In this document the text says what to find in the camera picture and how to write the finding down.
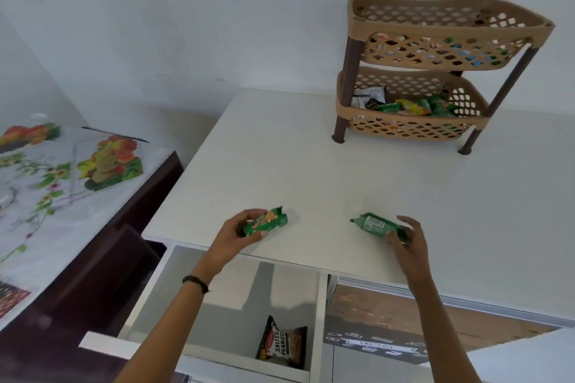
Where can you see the person's right hand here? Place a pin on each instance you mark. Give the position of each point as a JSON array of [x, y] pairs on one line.
[[415, 255]]

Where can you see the person's left hand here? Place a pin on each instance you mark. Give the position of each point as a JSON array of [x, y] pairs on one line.
[[227, 243]]

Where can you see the person's left thumb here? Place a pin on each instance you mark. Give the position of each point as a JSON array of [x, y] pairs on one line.
[[259, 235]]

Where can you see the person's right thumb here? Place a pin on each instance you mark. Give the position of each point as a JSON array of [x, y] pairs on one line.
[[393, 241]]

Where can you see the green orange snack packet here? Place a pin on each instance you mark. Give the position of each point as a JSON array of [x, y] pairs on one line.
[[272, 219]]

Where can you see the plain green snack packet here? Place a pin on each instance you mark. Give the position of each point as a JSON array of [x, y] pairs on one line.
[[375, 223]]

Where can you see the person's left forearm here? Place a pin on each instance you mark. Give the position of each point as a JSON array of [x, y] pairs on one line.
[[173, 329]]

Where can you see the person's right forearm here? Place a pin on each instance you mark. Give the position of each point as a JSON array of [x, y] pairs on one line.
[[442, 333]]

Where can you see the white open drawer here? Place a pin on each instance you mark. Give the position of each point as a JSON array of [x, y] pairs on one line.
[[224, 302]]

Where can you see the black wristband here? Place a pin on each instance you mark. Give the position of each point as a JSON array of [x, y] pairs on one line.
[[196, 282]]

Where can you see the black strip with white symbols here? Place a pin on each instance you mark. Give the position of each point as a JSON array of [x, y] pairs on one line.
[[375, 343]]

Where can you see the black peanut packet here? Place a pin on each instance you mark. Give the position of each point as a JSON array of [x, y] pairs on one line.
[[281, 342]]

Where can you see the beige two-tier basket rack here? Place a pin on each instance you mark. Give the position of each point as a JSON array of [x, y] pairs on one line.
[[413, 131]]

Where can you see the pile of green yellow packets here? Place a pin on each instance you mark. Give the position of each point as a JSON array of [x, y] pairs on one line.
[[424, 106]]

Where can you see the white snack packet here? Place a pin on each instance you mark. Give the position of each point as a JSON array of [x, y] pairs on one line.
[[366, 96]]

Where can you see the dark brown wooden cabinet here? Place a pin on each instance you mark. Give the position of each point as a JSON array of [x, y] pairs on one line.
[[103, 257]]

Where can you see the pile of assorted colourful packets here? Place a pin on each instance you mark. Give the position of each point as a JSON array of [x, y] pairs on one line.
[[449, 51]]

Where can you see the floral fruit print tablecloth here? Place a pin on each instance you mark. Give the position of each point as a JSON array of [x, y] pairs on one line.
[[49, 198]]

